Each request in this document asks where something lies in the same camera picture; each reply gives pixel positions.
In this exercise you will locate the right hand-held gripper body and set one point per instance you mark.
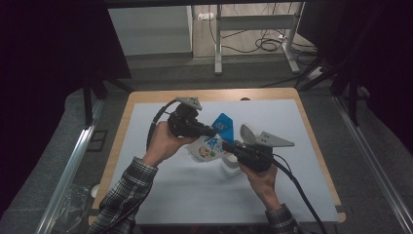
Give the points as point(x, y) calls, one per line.
point(256, 156)

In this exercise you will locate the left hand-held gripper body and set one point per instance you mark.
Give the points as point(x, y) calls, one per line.
point(183, 122)

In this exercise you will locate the blue and white milk pouch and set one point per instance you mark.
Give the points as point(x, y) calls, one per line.
point(211, 146)

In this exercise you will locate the person's right hand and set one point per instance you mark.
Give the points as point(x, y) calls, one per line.
point(264, 185)

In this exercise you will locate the person's left hand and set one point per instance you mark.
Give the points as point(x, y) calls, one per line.
point(162, 146)

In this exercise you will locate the wooden table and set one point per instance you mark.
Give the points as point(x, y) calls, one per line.
point(156, 96)

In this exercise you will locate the white mat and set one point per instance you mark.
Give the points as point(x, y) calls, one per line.
point(195, 195)

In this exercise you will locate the black stand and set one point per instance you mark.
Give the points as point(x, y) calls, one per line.
point(352, 97)
point(87, 104)

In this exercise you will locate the white panel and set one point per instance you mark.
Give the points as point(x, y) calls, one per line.
point(149, 29)

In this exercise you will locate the black tape strip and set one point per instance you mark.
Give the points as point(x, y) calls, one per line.
point(341, 208)
point(92, 213)

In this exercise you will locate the white power strip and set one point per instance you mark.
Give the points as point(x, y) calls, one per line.
point(315, 73)

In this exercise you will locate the small white floor object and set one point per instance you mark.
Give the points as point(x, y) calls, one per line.
point(205, 16)

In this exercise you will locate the small white round object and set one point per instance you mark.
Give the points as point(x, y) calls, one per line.
point(94, 191)

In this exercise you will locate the clear plastic bag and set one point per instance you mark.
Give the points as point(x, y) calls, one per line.
point(69, 208)

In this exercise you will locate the white metal desk frame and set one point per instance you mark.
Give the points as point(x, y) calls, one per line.
point(218, 45)

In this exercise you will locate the aluminium rail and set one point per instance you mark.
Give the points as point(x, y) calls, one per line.
point(69, 169)
point(373, 162)

